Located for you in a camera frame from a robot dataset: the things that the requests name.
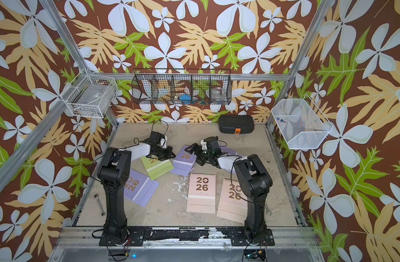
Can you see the blue object in basket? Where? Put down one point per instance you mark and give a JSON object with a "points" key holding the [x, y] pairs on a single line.
{"points": [[185, 99]]}

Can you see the white mesh basket right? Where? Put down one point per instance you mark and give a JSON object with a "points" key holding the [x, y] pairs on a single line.
{"points": [[302, 123]]}

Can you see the pink 2026 calendar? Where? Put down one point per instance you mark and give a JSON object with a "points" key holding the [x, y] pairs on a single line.
{"points": [[202, 193], [232, 204]]}

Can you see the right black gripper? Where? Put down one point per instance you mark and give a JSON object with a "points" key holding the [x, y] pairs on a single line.
{"points": [[200, 148]]}

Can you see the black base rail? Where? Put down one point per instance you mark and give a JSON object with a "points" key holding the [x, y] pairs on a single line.
{"points": [[140, 236]]}

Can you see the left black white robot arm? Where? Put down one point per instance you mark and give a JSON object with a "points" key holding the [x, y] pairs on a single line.
{"points": [[115, 168]]}

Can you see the purple 2026 calendar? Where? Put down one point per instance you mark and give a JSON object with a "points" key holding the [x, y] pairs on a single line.
{"points": [[183, 162], [139, 188], [227, 151]]}

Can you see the green 2026 desk calendar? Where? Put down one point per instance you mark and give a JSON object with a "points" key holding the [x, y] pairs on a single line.
{"points": [[156, 168]]}

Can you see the black wire basket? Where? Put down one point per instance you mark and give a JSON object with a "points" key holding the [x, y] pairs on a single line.
{"points": [[165, 86]]}

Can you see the black hard case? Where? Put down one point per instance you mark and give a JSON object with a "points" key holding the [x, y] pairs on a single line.
{"points": [[236, 124]]}

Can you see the silver wrench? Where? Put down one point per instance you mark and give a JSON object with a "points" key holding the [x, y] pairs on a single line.
{"points": [[102, 211]]}

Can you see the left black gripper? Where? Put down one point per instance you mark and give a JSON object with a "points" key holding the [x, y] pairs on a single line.
{"points": [[170, 155]]}

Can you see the white wire basket left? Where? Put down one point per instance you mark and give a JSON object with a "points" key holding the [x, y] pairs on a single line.
{"points": [[91, 96]]}

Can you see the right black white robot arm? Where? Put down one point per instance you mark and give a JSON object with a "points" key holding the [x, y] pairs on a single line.
{"points": [[253, 178]]}

